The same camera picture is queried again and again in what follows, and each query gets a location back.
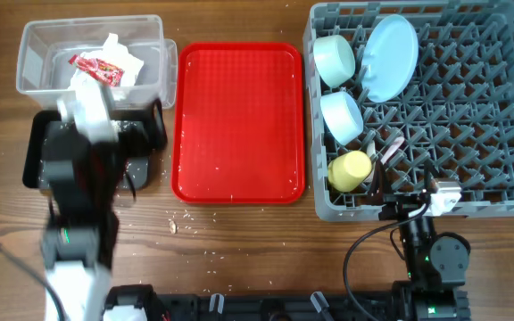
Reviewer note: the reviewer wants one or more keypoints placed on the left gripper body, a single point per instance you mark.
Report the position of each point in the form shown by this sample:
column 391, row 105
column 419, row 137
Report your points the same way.
column 132, row 140

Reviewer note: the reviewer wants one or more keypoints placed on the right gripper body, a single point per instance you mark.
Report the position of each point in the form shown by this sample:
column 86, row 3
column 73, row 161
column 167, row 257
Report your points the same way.
column 400, row 207

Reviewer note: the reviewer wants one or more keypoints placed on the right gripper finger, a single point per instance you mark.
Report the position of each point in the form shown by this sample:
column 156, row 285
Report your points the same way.
column 380, row 187
column 430, row 173

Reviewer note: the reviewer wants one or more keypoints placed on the food scraps and rice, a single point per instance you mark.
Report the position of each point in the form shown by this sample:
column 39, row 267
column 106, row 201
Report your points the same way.
column 118, row 125

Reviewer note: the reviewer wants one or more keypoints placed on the yellow plastic cup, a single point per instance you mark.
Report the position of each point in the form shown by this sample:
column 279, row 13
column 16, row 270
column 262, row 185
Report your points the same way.
column 348, row 171

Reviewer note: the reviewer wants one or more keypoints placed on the white plastic spoon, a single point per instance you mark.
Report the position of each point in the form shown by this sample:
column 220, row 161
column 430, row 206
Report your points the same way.
column 372, row 154

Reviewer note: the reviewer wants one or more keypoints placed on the white plastic fork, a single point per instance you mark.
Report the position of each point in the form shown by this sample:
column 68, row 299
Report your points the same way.
column 392, row 149

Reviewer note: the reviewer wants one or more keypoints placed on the white napkin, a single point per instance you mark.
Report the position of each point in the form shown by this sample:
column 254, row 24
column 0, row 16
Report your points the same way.
column 115, row 53

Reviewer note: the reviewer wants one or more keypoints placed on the red snack wrapper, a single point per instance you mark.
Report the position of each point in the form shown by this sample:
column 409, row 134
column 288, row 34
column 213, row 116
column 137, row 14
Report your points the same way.
column 100, row 70

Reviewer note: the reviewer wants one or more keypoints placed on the light blue bowl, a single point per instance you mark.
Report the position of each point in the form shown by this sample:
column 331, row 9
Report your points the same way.
column 342, row 116

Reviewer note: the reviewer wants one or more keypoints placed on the light blue plate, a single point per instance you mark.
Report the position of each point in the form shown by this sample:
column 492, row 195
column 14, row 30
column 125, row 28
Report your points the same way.
column 390, row 58

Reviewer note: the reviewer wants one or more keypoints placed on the mint green bowl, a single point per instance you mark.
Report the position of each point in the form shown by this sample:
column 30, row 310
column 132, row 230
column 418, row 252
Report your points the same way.
column 334, row 60

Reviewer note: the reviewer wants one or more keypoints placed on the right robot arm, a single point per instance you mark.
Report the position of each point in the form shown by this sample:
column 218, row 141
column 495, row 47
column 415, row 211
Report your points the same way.
column 436, row 263

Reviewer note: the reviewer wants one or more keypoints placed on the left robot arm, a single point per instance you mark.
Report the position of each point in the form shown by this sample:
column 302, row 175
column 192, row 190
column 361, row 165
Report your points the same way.
column 81, row 233

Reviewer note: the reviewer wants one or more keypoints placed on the grey dishwasher rack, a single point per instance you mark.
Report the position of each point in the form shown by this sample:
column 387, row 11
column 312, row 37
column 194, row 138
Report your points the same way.
column 457, row 111

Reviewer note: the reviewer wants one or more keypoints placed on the black plastic tray bin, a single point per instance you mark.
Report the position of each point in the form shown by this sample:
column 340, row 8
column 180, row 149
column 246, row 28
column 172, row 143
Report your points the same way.
column 44, row 126

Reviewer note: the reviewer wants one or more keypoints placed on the red serving tray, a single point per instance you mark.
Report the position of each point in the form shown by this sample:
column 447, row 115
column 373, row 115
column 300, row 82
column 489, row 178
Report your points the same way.
column 239, row 126

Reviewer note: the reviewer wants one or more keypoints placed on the nut scrap on table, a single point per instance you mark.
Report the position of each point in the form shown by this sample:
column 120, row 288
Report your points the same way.
column 173, row 227

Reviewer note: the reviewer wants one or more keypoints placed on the clear plastic bin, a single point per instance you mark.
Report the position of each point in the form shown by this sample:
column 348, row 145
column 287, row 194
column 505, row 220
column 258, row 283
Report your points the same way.
column 43, row 69

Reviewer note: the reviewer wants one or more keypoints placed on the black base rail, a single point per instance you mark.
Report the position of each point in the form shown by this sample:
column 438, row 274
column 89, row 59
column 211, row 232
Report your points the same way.
column 314, row 307

